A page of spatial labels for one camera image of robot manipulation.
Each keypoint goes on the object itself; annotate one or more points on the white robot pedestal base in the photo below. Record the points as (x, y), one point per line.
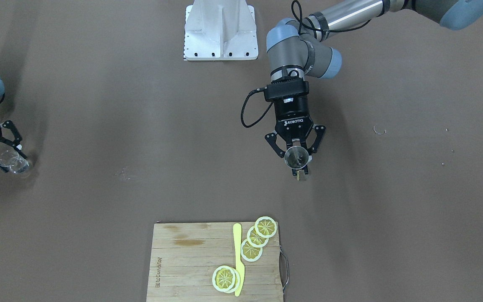
(220, 30)

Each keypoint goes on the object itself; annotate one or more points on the lemon slice on knife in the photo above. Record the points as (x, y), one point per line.
(226, 279)

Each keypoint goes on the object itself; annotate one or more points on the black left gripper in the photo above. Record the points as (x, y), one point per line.
(294, 114)

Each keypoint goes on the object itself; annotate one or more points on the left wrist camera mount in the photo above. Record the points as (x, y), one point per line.
(286, 89)

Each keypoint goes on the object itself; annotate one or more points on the steel double jigger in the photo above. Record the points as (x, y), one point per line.
(297, 158)

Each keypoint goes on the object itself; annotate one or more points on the small clear glass cup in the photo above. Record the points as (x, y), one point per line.
(11, 161)

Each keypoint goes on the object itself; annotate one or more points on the lemon slice upper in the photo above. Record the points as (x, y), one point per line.
(266, 227)

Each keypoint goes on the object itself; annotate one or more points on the yellow plastic knife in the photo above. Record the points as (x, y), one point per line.
(239, 266)

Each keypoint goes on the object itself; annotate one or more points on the lemon slice middle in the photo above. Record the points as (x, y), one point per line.
(254, 239)

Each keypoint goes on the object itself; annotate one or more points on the wooden cutting board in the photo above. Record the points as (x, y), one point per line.
(185, 255)

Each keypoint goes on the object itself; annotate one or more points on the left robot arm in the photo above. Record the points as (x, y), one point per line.
(296, 51)

